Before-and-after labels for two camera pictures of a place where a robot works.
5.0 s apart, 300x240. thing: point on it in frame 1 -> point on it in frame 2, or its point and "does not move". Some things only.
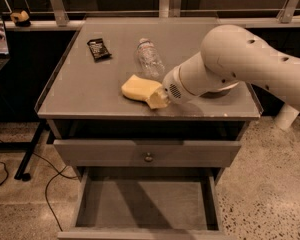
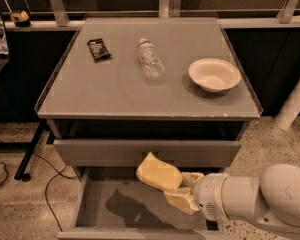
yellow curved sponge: (139, 88) -> (159, 173)
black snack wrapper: (98, 50) does not move
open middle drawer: (148, 203) does not move
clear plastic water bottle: (150, 63) does not move
